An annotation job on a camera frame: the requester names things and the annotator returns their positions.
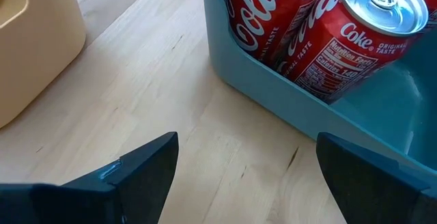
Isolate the yellow plastic bin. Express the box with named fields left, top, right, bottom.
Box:
left=0, top=0, right=87, bottom=129

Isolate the blue plastic bin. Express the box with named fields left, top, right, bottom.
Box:
left=201, top=0, right=437, bottom=197

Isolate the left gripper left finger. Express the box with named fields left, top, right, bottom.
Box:
left=0, top=131, right=180, bottom=224

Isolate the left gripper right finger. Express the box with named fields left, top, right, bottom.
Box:
left=315, top=131, right=437, bottom=224

